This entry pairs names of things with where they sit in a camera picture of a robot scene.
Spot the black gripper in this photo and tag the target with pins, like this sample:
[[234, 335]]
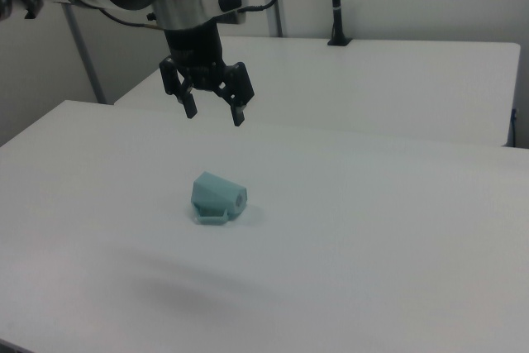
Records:
[[194, 51]]

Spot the black camera stand pole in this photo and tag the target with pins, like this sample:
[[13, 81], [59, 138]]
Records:
[[338, 18]]

